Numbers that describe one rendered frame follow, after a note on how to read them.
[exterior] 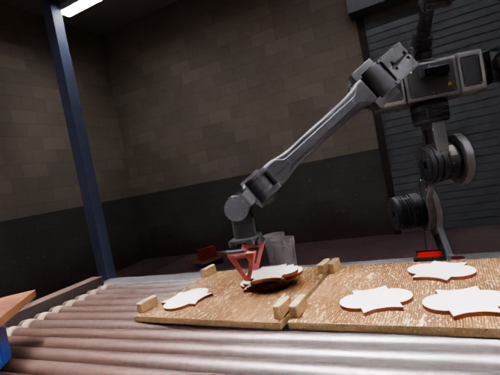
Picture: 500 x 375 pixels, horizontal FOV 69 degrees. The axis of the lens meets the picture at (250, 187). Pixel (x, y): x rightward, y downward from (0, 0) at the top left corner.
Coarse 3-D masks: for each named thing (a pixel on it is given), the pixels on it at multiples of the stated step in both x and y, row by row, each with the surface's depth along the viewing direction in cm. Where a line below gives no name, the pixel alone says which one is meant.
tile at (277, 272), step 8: (256, 272) 93; (264, 272) 92; (272, 272) 90; (280, 272) 89; (288, 272) 88; (296, 272) 89; (256, 280) 87; (264, 280) 87; (272, 280) 87; (280, 280) 85
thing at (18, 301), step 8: (8, 296) 93; (16, 296) 91; (24, 296) 89; (32, 296) 92; (0, 304) 85; (8, 304) 84; (16, 304) 83; (24, 304) 87; (0, 312) 78; (8, 312) 78; (16, 312) 82; (0, 320) 74
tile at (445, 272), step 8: (424, 264) 85; (432, 264) 84; (440, 264) 83; (448, 264) 82; (456, 264) 81; (464, 264) 80; (408, 272) 83; (416, 272) 81; (424, 272) 80; (432, 272) 79; (440, 272) 78; (448, 272) 77; (456, 272) 76; (464, 272) 75; (472, 272) 74; (416, 280) 78; (424, 280) 78; (432, 280) 76; (440, 280) 75; (448, 280) 74; (456, 280) 74
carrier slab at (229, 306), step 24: (192, 288) 106; (216, 288) 101; (240, 288) 97; (288, 288) 89; (312, 288) 87; (144, 312) 92; (168, 312) 89; (192, 312) 85; (216, 312) 82; (240, 312) 79; (264, 312) 77; (288, 312) 74
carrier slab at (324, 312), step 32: (320, 288) 85; (352, 288) 81; (416, 288) 74; (448, 288) 71; (480, 288) 68; (320, 320) 68; (352, 320) 65; (384, 320) 63; (416, 320) 61; (448, 320) 59; (480, 320) 57
